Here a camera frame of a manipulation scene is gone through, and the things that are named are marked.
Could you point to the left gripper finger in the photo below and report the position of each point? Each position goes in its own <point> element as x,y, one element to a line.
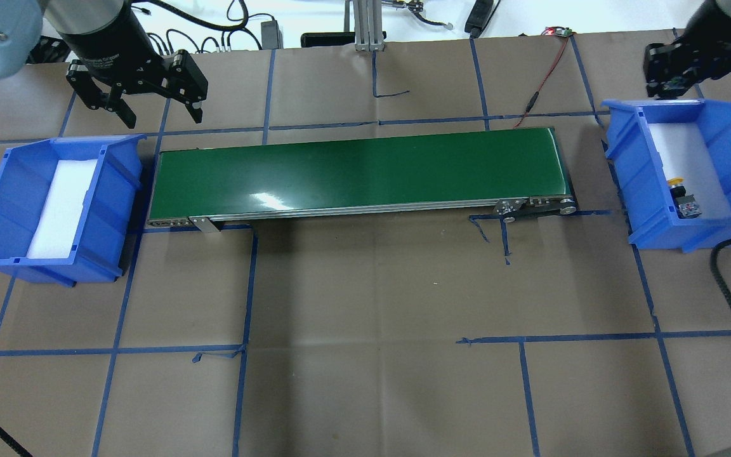
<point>183,81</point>
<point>83,85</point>

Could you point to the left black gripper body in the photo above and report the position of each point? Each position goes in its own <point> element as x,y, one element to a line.
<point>106,43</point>

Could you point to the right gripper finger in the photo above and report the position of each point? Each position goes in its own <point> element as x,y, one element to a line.
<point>669,70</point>

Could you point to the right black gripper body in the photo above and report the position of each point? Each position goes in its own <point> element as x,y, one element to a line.
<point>716,54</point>

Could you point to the yellow push button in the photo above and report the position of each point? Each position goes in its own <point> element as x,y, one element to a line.
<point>686,207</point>

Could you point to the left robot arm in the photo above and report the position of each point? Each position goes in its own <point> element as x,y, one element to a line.
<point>21,27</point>

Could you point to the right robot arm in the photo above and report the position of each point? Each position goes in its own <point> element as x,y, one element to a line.
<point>712,17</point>

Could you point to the right white foam pad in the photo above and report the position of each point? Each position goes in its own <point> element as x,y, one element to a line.
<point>684,154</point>

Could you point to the white foam pad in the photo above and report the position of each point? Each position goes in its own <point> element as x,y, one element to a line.
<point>62,210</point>
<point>684,154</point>

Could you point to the black power adapter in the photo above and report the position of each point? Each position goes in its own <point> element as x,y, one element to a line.
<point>271,35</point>

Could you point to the right blue bin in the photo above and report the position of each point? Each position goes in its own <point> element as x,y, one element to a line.
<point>638,169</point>

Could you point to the blue bin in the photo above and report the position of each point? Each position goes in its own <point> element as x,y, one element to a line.
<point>638,169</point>
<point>26,173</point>

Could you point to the black flat box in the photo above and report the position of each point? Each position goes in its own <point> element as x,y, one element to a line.
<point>326,39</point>

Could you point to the left blue bin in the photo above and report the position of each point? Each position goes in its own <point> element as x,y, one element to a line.
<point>26,173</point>

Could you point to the left white foam pad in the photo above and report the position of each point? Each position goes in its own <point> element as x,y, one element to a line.
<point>62,210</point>

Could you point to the green conveyor belt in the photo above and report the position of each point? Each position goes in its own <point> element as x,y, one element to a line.
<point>519,172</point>

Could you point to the black handheld device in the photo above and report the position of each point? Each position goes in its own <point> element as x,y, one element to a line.
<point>479,17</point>

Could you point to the aluminium profile post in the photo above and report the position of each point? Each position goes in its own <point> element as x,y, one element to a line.
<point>368,27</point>

